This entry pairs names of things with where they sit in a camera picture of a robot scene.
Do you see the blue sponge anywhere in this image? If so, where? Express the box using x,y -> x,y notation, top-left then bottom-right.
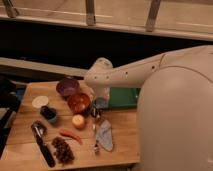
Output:
93,97 -> 108,109

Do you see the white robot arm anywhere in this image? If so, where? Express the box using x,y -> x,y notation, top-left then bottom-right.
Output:
84,45 -> 213,171

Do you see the red bowl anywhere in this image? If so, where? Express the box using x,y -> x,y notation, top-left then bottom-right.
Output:
67,93 -> 91,114

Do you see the purple bowl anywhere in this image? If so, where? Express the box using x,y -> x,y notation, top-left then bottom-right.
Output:
56,77 -> 80,97

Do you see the green plastic tray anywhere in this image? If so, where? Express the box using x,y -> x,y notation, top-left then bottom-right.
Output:
109,88 -> 140,109

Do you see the yellow apple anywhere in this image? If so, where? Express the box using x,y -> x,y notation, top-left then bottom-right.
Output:
72,115 -> 86,129

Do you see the grey blue cloth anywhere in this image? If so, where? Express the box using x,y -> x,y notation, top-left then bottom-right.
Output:
96,120 -> 113,151

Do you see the blue cup with dark item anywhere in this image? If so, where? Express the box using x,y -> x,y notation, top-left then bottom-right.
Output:
40,106 -> 57,124

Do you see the red chili pepper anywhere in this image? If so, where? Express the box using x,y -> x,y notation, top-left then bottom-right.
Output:
59,129 -> 83,145

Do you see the wooden table board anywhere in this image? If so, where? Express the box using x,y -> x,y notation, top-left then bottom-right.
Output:
0,82 -> 140,171

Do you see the metal spoon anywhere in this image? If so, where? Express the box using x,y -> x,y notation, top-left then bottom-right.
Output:
91,108 -> 100,155

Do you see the white round lid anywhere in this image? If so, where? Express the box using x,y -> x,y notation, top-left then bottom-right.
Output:
32,96 -> 49,108

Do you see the dark grape bunch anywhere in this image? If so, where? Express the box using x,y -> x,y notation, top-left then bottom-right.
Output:
52,137 -> 75,164

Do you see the black handled peeler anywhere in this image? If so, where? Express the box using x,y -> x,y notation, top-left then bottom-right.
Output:
31,121 -> 55,167

